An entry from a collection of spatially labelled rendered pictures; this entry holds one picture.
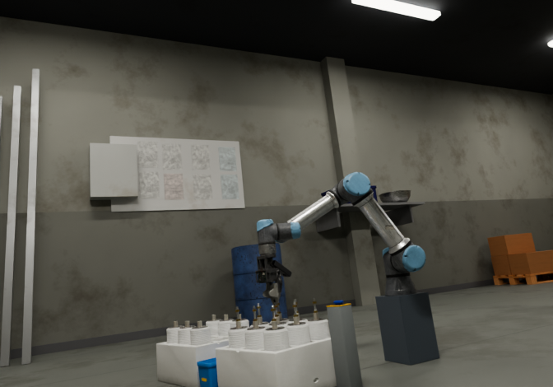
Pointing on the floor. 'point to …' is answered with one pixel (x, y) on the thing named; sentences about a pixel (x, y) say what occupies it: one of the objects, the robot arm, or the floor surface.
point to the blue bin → (207, 372)
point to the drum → (253, 294)
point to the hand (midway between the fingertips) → (276, 301)
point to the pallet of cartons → (519, 260)
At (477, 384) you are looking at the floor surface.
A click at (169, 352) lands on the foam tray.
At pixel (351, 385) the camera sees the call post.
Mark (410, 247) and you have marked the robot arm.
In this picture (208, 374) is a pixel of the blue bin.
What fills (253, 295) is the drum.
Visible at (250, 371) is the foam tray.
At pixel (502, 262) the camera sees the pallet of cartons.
